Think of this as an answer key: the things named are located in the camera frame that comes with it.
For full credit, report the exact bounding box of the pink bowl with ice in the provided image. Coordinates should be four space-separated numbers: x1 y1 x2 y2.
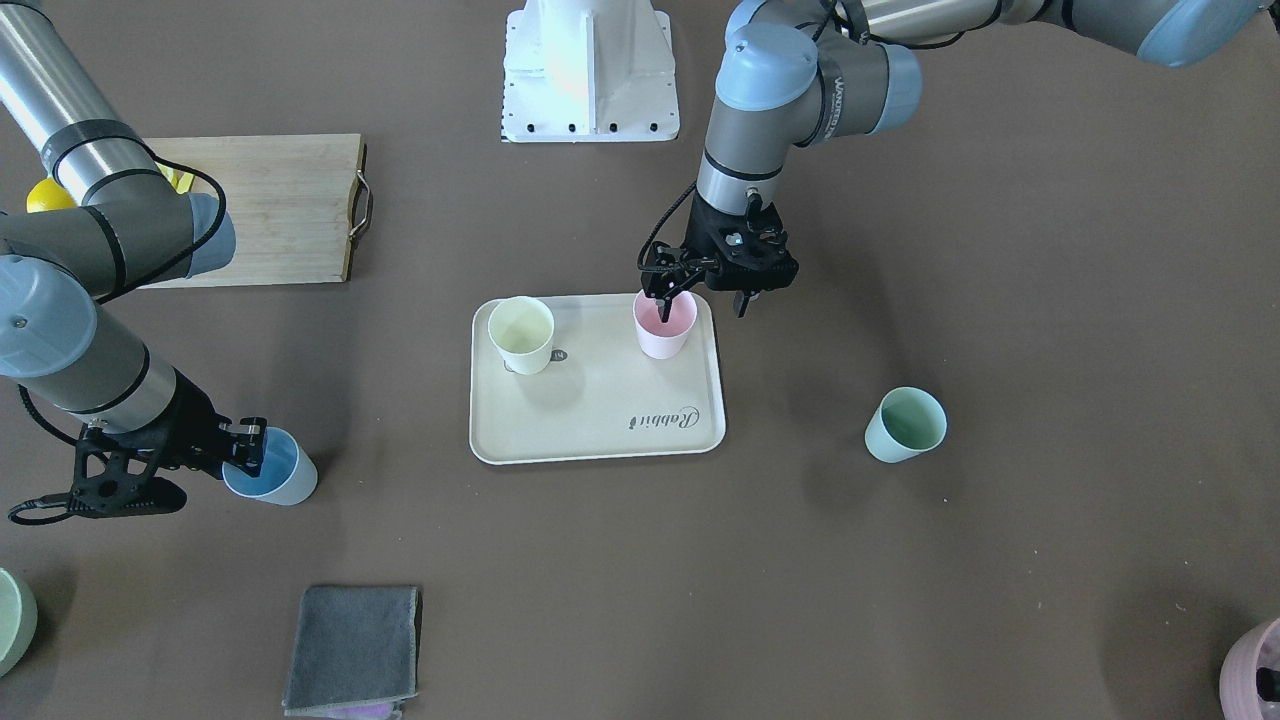
1219 619 1279 719

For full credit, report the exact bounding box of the lemon half slice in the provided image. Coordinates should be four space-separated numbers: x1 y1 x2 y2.
157 163 195 193

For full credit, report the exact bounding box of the cream rabbit tray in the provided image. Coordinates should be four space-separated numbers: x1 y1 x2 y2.
468 293 726 465

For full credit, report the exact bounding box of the mint green cup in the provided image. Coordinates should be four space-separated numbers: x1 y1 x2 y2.
864 387 948 462

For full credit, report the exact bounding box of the mint green bowl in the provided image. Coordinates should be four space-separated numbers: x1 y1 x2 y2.
0 568 38 676

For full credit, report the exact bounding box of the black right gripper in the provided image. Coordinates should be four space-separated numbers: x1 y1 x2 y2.
140 378 268 480

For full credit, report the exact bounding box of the wooden cutting board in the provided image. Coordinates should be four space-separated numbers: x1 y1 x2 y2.
148 133 366 288

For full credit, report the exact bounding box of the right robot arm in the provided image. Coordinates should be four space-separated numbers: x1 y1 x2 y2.
3 1 270 477

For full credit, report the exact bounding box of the cream white cup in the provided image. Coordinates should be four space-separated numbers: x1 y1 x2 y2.
486 296 556 375

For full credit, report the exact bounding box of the light blue cup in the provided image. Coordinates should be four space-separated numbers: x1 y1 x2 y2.
221 427 317 506

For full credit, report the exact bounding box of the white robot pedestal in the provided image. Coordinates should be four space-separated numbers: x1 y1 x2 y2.
500 1 681 143

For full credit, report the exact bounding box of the grey folded cloth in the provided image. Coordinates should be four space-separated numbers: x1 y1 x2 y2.
282 585 420 719

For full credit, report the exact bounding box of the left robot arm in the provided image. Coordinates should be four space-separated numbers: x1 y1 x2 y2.
637 1 1277 322

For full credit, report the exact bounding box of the pink cup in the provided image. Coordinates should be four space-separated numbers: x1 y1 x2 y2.
634 291 698 360

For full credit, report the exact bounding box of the yellow lemon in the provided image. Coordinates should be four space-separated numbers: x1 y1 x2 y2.
26 177 78 213

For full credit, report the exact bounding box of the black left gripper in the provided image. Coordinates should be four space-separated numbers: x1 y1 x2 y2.
655 195 799 323

